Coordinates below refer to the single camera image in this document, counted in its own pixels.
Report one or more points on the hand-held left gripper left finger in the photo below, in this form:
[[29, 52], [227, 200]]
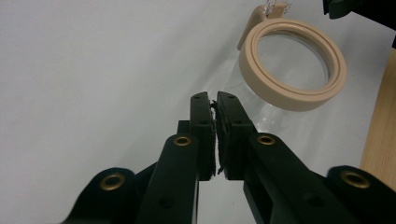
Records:
[[203, 130]]

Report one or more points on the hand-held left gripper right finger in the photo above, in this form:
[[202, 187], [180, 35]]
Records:
[[232, 130]]

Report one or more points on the glass jar with beige rim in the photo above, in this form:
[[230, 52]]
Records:
[[266, 81]]

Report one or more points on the light wooden board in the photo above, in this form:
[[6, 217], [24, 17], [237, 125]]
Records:
[[380, 130]]

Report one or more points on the dark object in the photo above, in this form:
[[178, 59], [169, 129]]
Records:
[[339, 7]]

